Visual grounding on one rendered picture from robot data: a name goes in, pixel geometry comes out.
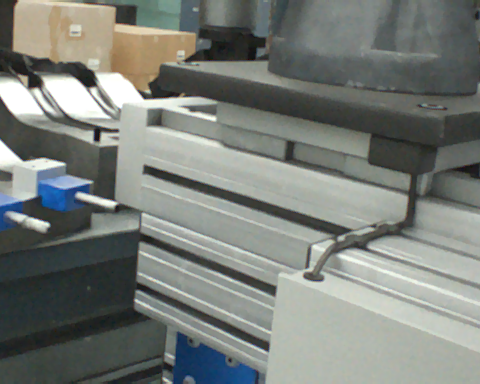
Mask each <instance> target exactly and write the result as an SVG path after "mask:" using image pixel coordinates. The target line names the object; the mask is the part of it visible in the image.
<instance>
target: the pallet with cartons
mask: <svg viewBox="0 0 480 384"><path fill-rule="evenodd" d="M196 36H197V34H195V33H187V32H179V31H170V30H161V29H154V28H146V27H137V26H129V25H121V24H115V27H114V41H113V58H112V72H115V73H118V74H120V75H121V76H123V77H124V78H125V79H126V80H127V82H128V83H129V84H130V85H131V86H132V87H133V88H134V89H137V90H140V91H143V92H146V93H149V94H150V91H149V88H148V85H147V84H148V83H150V82H151V80H153V79H154V78H155V77H156V76H158V71H159V65H160V64H161V63H163V62H181V61H183V60H184V59H186V58H187V57H189V56H190V55H192V54H193V53H195V47H196Z"/></svg>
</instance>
